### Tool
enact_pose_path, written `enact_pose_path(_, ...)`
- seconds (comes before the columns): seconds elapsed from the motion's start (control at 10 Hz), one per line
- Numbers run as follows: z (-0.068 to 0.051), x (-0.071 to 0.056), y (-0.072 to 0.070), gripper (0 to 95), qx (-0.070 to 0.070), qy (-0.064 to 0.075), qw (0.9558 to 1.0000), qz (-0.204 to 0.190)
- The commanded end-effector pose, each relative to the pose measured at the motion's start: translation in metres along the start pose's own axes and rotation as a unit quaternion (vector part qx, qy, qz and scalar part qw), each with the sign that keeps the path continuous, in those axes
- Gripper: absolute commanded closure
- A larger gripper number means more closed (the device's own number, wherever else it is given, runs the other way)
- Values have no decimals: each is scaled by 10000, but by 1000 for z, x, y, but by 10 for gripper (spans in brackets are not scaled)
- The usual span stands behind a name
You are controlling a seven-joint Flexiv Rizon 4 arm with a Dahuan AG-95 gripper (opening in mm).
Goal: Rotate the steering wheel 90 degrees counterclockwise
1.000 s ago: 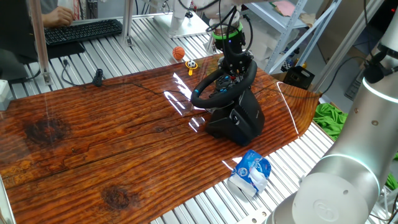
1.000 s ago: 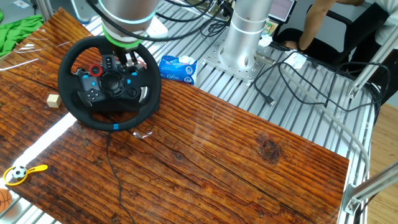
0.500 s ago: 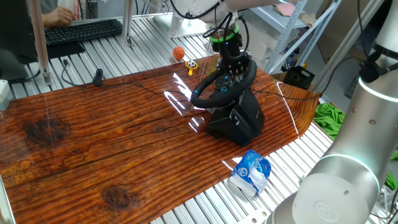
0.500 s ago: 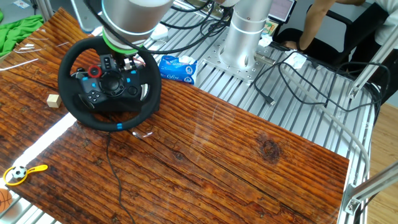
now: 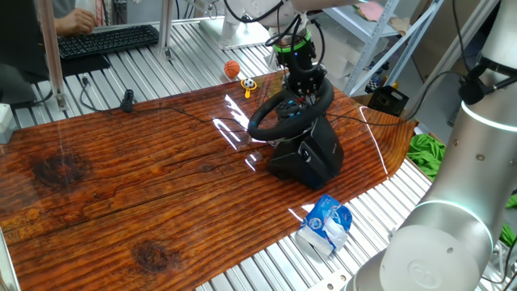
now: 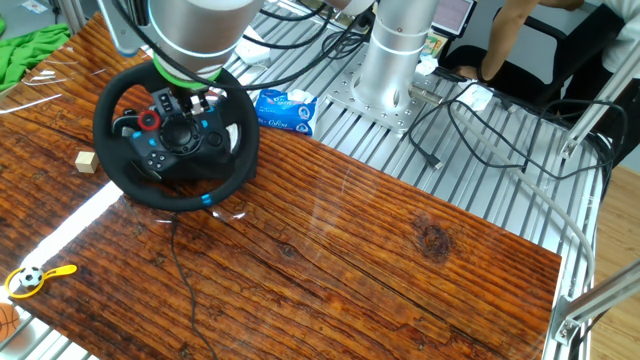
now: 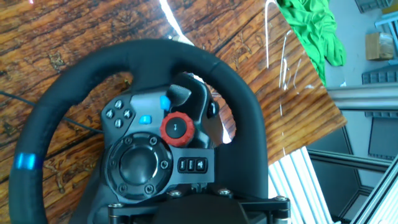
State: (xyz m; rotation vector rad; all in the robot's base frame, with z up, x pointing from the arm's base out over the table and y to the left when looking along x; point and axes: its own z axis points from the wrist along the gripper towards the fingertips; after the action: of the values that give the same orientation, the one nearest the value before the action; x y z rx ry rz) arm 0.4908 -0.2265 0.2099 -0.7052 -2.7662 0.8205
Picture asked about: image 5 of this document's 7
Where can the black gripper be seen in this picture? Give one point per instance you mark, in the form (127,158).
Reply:
(299,66)

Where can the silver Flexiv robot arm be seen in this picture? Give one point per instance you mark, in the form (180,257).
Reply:
(444,250)

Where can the bare person forearm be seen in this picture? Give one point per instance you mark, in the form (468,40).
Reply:
(60,26)

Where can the black steering wheel controller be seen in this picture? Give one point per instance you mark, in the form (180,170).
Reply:
(315,161)

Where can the bare person hand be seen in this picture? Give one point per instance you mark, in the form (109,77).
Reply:
(82,22)

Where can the white metal shelf rack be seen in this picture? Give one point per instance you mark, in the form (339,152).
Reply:
(362,60)

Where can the black white checkered toy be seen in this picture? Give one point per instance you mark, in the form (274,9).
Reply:
(372,85)

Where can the orange mini basketball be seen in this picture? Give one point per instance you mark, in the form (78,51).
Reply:
(232,69)

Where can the black plastic crate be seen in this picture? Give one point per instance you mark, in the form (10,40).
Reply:
(387,101)

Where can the white machine stand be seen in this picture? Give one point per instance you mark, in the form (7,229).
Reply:
(226,36)

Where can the blue tissue pack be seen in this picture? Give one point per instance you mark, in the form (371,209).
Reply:
(323,222)

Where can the green cloth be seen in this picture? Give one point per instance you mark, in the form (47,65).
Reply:
(424,153)

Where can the brown cardboard panel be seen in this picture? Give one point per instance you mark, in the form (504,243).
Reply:
(434,44)

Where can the wood grain table mat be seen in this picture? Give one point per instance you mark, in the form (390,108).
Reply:
(121,182)

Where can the black computer keyboard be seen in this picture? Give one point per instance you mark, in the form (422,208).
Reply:
(105,40)

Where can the black desk pad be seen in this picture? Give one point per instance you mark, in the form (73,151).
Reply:
(89,64)

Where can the black computer monitor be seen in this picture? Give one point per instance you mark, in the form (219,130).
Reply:
(20,40)

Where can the white plastic box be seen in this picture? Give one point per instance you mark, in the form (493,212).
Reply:
(6,123)

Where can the aluminium frame post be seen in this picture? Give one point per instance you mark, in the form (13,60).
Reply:
(165,28)
(444,66)
(51,60)

